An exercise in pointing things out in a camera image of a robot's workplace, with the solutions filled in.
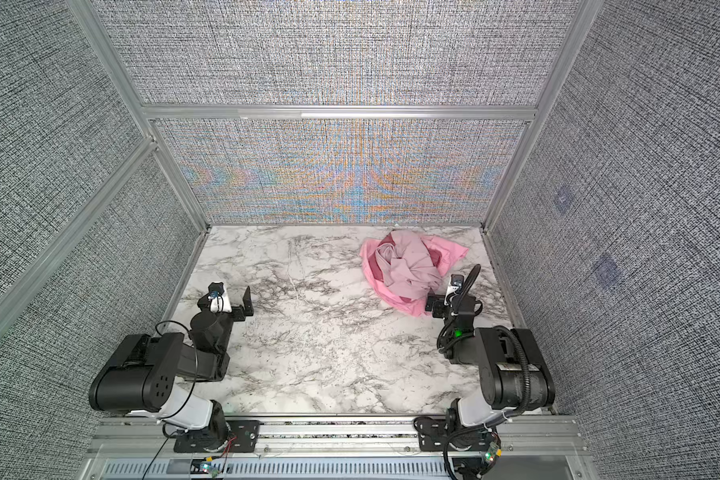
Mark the bright pink cloth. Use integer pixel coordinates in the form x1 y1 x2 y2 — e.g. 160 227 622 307
360 230 469 317

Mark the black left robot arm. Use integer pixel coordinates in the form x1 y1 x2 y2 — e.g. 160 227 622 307
89 282 260 455

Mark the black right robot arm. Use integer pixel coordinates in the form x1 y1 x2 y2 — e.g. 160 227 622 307
414 293 556 452

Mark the pale mauve cloth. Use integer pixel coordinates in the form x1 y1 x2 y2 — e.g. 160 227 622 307
374 230 444 303

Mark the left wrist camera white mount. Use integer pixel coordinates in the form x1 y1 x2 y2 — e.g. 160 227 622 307
208 282 231 313

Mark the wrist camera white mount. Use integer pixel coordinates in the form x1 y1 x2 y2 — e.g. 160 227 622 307
445 274 465 297
208 282 231 313

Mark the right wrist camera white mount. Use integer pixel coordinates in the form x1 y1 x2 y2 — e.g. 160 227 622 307
445 274 465 297

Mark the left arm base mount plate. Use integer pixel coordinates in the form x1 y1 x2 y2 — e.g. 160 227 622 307
173 420 261 455

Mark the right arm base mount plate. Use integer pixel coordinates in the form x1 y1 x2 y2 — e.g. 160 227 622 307
413 416 501 452

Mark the aluminium enclosure frame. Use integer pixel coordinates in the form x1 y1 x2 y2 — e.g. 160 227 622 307
0 1 603 341

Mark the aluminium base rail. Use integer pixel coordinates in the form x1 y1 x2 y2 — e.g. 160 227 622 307
76 414 598 479

